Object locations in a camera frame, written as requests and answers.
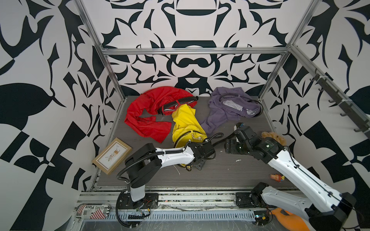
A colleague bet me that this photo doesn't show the yellow trousers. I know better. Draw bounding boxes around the yellow trousers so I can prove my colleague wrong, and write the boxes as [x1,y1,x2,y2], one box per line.
[172,105,206,134]

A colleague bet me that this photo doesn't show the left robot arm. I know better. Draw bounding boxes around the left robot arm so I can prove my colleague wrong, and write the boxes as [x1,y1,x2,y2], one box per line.
[116,141,215,203]

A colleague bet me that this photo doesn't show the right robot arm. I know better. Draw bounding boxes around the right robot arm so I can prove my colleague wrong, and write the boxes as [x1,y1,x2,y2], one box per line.
[225,123,356,231]

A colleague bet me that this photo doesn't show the purple trousers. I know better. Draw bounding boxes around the purple trousers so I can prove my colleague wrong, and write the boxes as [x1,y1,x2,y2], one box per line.
[200,87,263,135]

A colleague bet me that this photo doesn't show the black belt in red trousers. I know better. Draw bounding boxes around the black belt in red trousers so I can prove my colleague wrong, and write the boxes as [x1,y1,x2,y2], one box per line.
[157,96,198,115]

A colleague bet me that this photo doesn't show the red trousers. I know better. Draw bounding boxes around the red trousers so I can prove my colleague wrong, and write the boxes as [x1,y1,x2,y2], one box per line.
[124,86,197,143]

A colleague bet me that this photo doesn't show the brown teddy bear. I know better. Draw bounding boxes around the brown teddy bear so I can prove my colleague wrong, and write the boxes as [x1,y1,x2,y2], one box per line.
[261,131,287,146]

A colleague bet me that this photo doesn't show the small red figurine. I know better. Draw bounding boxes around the small red figurine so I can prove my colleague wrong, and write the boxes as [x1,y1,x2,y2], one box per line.
[270,174,285,182]

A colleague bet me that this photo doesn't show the framed picture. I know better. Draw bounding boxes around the framed picture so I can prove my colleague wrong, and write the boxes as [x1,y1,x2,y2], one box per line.
[92,138,132,175]

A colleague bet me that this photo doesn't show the orange monster plush toy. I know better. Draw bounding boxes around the orange monster plush toy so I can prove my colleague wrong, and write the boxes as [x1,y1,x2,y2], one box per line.
[272,208,310,231]

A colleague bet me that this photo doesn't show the striped printed card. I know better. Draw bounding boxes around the striped printed card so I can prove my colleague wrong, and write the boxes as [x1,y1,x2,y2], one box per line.
[76,204,110,219]

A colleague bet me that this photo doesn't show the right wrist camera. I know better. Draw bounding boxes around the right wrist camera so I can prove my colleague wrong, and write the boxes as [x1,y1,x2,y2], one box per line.
[234,122,244,131]

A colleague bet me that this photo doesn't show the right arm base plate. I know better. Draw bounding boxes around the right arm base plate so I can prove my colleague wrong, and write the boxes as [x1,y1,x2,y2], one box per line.
[235,193,267,208]

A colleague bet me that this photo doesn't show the white cable duct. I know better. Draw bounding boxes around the white cable duct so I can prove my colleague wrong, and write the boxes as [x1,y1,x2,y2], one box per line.
[115,210,256,222]

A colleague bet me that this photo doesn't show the black coat hook rail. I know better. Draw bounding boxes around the black coat hook rail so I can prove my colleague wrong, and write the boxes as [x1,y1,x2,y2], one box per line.
[310,68,370,139]

